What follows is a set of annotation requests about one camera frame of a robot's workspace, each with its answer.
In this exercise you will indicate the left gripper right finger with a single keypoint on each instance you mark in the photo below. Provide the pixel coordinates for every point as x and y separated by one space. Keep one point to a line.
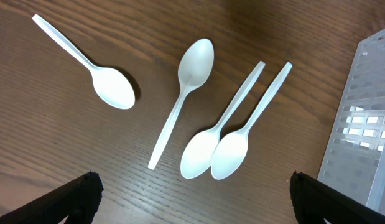
317 203

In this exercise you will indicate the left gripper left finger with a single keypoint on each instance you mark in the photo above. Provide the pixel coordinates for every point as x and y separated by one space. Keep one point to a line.
75 202

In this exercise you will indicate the clear plastic basket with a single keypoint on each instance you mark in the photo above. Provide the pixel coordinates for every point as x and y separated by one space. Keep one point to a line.
354 160

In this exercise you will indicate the white spoon right of pair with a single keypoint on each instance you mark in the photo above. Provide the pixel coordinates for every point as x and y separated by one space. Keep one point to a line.
232 149

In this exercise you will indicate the white spoon of pair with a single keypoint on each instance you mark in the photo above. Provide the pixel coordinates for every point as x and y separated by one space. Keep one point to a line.
196 158
232 149

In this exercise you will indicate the white spoon far left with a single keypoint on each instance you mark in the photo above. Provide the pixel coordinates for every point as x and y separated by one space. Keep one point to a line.
109 83

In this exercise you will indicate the white spoon left of pair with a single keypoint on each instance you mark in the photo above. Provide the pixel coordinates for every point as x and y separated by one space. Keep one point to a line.
196 158

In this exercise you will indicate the white spoon bowl up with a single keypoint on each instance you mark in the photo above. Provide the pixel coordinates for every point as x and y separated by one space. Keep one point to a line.
194 70

